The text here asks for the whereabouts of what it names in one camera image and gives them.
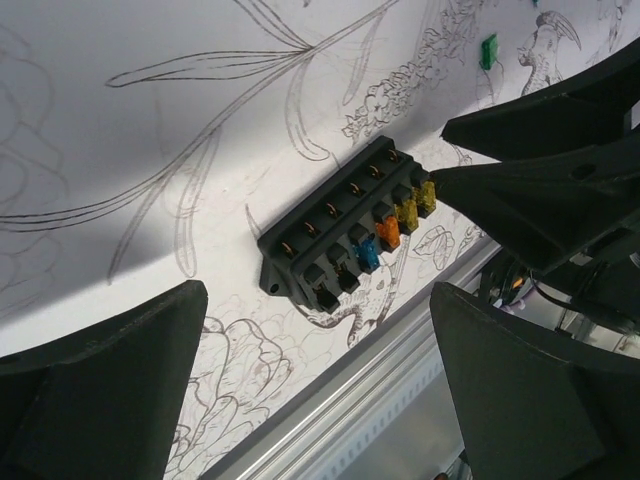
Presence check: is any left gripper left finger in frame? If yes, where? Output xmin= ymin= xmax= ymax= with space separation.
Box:
xmin=1 ymin=280 xmax=207 ymax=479

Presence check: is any aluminium rail frame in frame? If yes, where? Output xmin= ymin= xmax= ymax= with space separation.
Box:
xmin=199 ymin=234 xmax=640 ymax=480

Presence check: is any green blade fuse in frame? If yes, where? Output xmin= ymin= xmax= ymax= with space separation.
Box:
xmin=479 ymin=33 xmax=499 ymax=71

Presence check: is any black fuse box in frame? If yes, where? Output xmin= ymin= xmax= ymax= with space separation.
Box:
xmin=257 ymin=136 xmax=436 ymax=314

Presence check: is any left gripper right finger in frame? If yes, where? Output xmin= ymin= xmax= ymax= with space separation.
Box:
xmin=430 ymin=282 xmax=639 ymax=479

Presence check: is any floral printed table mat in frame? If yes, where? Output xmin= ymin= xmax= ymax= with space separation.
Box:
xmin=1 ymin=1 xmax=639 ymax=479

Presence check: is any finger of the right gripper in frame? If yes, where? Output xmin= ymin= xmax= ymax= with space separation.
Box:
xmin=432 ymin=137 xmax=639 ymax=273
xmin=442 ymin=42 xmax=639 ymax=161

